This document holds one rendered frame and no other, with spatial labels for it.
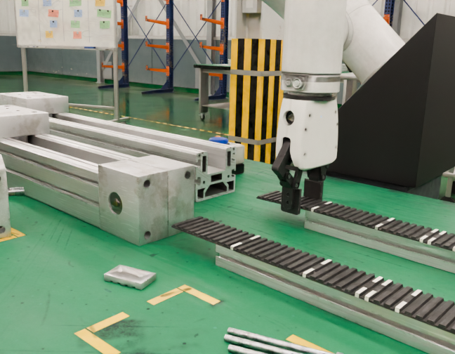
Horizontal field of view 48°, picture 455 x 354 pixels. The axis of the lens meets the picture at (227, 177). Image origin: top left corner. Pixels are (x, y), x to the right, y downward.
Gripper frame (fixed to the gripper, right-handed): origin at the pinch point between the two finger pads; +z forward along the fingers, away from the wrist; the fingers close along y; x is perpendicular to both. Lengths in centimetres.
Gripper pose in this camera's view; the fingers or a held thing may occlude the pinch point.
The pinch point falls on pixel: (302, 197)
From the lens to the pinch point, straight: 78.2
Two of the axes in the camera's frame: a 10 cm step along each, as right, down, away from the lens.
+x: -7.4, -1.9, 6.5
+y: 6.8, -1.6, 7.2
